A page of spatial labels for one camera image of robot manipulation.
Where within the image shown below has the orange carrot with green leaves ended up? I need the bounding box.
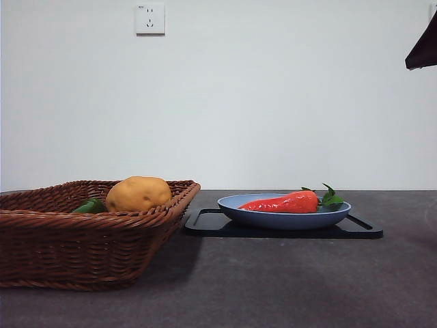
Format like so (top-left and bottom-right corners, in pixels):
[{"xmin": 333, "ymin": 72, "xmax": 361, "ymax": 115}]
[{"xmin": 238, "ymin": 183, "xmax": 346, "ymax": 215}]

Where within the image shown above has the blue round plate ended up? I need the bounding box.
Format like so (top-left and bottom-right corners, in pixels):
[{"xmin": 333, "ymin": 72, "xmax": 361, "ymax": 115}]
[{"xmin": 217, "ymin": 193, "xmax": 352, "ymax": 230}]

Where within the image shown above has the black flat tray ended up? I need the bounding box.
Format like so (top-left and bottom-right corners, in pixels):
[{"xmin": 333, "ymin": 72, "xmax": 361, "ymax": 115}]
[{"xmin": 184, "ymin": 207, "xmax": 384, "ymax": 239}]

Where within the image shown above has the yellow-brown potato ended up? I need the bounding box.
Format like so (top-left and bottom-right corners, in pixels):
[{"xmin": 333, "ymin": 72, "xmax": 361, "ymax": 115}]
[{"xmin": 104, "ymin": 176, "xmax": 173, "ymax": 213}]

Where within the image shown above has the green chili pepper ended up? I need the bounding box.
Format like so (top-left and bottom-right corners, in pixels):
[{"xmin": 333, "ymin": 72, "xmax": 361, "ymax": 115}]
[{"xmin": 71, "ymin": 198, "xmax": 105, "ymax": 215}]

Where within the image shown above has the brown wicker basket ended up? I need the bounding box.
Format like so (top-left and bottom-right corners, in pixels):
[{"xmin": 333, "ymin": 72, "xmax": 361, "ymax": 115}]
[{"xmin": 0, "ymin": 180, "xmax": 201, "ymax": 292}]

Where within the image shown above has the white wall socket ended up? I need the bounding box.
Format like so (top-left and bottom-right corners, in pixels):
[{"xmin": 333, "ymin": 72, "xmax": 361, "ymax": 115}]
[{"xmin": 135, "ymin": 2, "xmax": 166, "ymax": 36}]

